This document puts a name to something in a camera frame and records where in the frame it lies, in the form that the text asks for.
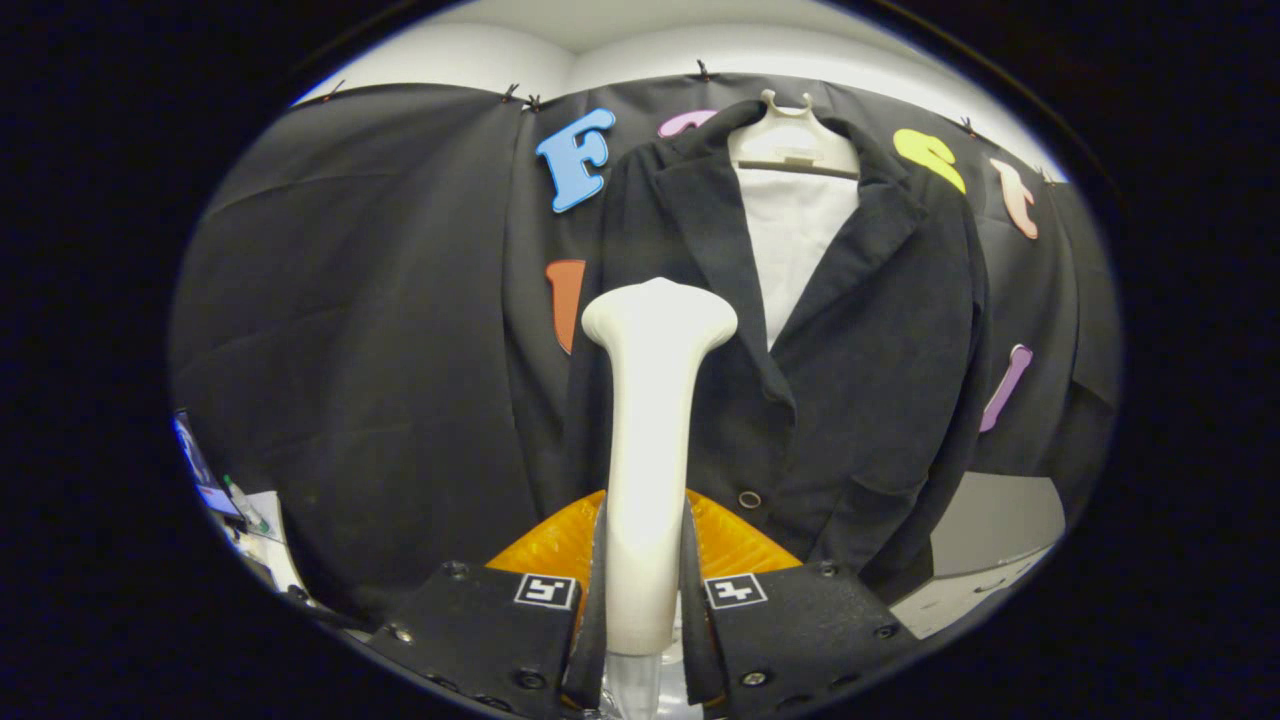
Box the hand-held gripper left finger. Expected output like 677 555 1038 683
362 488 609 720

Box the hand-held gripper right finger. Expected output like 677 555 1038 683
682 488 921 713

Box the white garment steamer head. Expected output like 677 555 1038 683
581 277 739 720

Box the black suit jacket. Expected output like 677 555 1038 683
560 98 993 606

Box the white shirt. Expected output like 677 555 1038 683
735 165 861 351

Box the white paper sheet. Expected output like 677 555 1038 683
240 490 307 593

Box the grey cabinet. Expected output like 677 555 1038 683
888 472 1067 641

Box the computer monitor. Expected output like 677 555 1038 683
172 410 243 521

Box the black backdrop cloth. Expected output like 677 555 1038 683
168 72 1123 626

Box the white plastic hanger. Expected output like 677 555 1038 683
727 89 861 181

